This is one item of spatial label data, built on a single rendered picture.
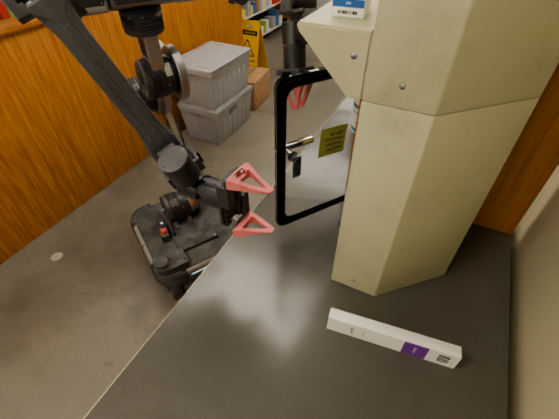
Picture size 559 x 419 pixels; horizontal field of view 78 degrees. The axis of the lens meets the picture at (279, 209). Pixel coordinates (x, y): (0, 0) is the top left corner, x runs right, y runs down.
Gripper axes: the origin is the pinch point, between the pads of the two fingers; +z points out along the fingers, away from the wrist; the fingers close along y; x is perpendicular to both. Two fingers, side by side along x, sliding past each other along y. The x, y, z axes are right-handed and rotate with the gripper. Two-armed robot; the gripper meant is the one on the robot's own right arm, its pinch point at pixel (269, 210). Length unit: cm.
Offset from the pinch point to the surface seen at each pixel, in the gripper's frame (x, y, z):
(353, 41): 9.3, 28.3, 9.4
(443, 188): 15.8, 4.2, 27.6
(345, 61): 9.4, 25.5, 8.5
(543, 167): 48, -4, 48
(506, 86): 17.9, 22.6, 30.7
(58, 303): -1, -118, -133
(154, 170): 115, -113, -171
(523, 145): 48, 0, 42
